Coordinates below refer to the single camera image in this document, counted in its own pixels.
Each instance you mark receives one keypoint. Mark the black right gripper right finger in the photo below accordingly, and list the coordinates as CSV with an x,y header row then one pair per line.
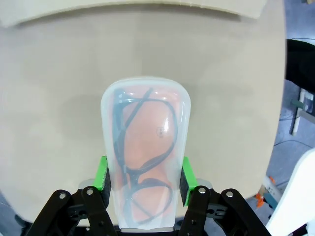
x,y
197,209

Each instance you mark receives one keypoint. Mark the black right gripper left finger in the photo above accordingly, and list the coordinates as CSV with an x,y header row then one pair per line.
x,y
94,209

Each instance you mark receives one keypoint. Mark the translucent glasses case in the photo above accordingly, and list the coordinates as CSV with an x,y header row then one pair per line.
x,y
147,82

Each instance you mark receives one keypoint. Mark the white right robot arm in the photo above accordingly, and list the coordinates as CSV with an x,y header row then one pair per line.
x,y
295,196

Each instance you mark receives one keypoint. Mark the black framed glasses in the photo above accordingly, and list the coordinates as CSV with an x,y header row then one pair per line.
x,y
117,115

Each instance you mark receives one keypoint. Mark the orange clamp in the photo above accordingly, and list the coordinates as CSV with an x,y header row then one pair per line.
x,y
260,199

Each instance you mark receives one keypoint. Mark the white table leg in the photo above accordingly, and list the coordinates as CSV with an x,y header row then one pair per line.
x,y
297,115

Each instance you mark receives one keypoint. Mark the black cloth cover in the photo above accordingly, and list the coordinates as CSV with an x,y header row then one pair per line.
x,y
301,64

